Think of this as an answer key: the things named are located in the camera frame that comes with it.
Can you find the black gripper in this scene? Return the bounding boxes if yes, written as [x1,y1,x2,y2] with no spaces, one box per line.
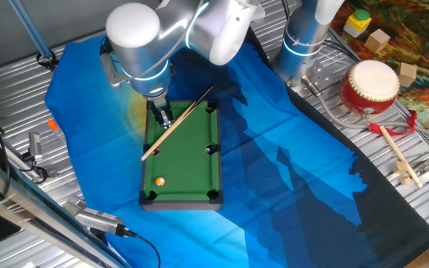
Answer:
[147,98,175,130]

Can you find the wooden pool cue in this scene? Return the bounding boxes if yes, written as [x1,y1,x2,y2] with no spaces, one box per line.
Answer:
[139,84,215,162]

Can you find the mini green pool table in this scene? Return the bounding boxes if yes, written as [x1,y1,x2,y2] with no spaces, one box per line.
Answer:
[138,98,224,211]

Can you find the blue printed cloth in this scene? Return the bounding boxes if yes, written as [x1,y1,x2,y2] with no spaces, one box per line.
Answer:
[44,31,429,268]

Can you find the orange capped tube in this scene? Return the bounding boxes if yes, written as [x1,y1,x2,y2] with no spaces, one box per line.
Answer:
[47,119,66,141]

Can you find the black pole clamp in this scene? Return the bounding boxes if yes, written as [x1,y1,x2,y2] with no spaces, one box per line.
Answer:
[36,50,59,71]

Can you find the blue pole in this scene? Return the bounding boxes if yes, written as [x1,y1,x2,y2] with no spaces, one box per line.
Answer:
[7,0,54,60]

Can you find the red drum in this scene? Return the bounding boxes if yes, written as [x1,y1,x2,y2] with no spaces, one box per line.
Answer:
[339,59,401,116]

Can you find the yellow box green button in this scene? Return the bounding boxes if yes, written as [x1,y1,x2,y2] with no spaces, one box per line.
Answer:
[343,8,372,39]

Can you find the wooden cube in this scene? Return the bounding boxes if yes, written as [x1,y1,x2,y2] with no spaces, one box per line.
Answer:
[396,62,419,89]
[363,28,391,55]

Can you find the wooden drumstick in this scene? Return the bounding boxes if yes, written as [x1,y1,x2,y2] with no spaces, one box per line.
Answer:
[378,125,424,189]

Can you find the colourful painted cloth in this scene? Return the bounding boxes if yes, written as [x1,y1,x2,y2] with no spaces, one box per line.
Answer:
[329,0,429,131]

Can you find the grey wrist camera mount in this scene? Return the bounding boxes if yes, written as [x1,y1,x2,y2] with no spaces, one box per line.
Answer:
[100,36,124,90]

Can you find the black camera cable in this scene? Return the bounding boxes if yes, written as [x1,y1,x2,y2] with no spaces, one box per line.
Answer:
[123,229,162,268]

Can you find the large silver camera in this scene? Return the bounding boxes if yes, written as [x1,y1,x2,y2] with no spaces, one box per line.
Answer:
[73,206,126,237]

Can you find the small silver camera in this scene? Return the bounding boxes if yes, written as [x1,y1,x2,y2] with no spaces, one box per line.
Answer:
[28,131,44,163]

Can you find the thin black looped cable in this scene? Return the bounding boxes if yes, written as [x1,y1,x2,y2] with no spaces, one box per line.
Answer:
[17,150,48,184]

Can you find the grey hose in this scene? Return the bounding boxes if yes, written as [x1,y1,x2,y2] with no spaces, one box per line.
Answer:
[302,74,429,148]

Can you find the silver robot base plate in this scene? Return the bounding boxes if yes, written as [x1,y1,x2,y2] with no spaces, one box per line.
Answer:
[285,55,337,96]

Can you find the aluminium frame bar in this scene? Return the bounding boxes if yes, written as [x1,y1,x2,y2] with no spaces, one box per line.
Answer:
[0,148,130,268]

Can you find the red strap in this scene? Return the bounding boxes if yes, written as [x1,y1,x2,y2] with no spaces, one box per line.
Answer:
[368,109,418,136]

